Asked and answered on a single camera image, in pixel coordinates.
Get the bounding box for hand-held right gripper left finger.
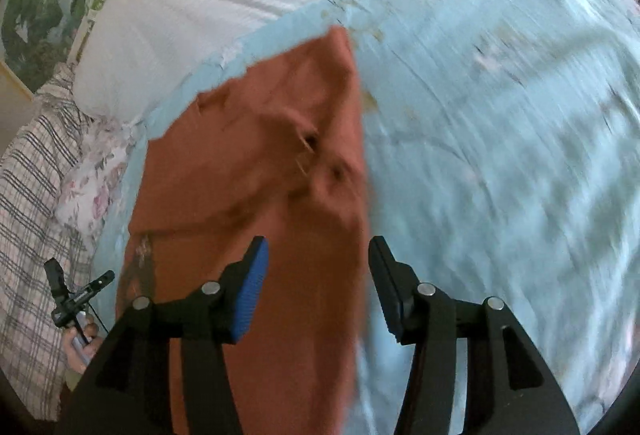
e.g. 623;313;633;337
55;236;271;435

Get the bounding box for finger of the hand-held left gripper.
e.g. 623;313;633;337
70;270;116;308
43;259;67;303

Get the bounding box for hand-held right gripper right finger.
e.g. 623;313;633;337
368;236;583;435

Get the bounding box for rust orange pants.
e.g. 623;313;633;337
115;25;373;435

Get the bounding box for person's left hand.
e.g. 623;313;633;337
62;322;104;375

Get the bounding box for plaid blanket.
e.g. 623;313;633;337
0;65;103;422

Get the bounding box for floral pillow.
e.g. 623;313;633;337
54;115;147;238

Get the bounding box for light blue floral blanket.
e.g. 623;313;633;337
92;0;640;435

